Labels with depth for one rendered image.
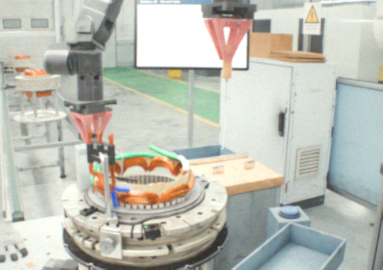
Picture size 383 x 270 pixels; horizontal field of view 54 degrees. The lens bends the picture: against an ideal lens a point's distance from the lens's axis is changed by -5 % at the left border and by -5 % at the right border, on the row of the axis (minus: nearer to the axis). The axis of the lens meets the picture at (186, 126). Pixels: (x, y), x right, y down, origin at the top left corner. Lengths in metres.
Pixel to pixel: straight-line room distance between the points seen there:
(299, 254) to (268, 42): 2.79
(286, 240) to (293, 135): 2.30
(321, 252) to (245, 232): 0.28
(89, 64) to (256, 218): 0.53
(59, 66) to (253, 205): 0.54
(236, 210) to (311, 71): 2.19
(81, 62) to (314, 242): 0.58
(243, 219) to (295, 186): 2.24
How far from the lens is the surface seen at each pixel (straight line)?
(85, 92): 0.85
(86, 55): 0.84
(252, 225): 0.98
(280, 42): 3.46
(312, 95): 3.07
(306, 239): 0.75
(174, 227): 0.65
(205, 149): 1.19
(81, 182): 0.79
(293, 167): 3.10
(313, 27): 3.53
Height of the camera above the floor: 1.40
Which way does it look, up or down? 14 degrees down
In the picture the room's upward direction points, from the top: 1 degrees clockwise
